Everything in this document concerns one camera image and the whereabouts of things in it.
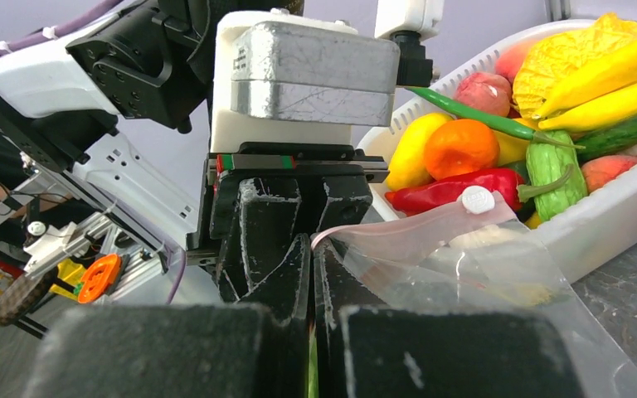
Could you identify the yellow lemon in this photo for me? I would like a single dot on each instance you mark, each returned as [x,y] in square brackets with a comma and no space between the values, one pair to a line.
[407,168]

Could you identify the light green bitter gourd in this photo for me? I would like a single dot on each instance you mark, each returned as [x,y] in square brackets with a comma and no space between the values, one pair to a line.
[555,168]

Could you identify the orange bell pepper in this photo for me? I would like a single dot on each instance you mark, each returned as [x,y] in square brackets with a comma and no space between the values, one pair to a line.
[460,146]

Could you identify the long green chili pepper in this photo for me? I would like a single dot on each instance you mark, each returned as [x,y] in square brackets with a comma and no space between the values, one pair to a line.
[499,123]

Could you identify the yellow crinkled lettuce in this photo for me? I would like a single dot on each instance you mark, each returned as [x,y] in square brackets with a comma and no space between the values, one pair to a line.
[555,57]

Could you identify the red pepper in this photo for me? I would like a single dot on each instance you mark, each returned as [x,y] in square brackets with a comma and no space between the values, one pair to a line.
[505,181]

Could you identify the orange gear wheel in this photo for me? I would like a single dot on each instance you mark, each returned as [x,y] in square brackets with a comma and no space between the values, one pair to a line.
[98,278]

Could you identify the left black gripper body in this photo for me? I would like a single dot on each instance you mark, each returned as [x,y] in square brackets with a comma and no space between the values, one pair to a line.
[222,173]

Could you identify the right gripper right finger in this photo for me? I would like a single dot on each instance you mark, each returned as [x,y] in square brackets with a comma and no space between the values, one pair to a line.
[363,348]

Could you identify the yellow banana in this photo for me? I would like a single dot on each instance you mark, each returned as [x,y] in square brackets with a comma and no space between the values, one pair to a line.
[602,112]
[599,77]

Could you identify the green napa cabbage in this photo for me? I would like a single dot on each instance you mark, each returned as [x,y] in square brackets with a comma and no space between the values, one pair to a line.
[313,374]

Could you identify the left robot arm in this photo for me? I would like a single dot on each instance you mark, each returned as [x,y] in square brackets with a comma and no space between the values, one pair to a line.
[61,100]

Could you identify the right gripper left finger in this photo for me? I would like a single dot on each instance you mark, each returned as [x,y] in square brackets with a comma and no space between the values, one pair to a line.
[258,347]

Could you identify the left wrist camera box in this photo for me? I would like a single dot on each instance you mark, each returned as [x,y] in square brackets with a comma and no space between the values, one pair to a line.
[282,78]

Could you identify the lower reddish peach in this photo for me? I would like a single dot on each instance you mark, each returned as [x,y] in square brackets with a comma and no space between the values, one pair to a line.
[487,92]

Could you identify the clear zip top bag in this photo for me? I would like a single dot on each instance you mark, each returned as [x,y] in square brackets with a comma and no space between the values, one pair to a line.
[474,253]

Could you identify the dark green cucumber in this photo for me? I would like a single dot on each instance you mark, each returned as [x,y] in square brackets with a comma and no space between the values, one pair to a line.
[606,141]

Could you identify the upper peach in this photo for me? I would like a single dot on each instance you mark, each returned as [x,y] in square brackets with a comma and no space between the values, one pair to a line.
[511,60]

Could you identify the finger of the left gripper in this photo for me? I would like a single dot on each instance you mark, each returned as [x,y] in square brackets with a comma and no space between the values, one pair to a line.
[251,266]
[330,201]

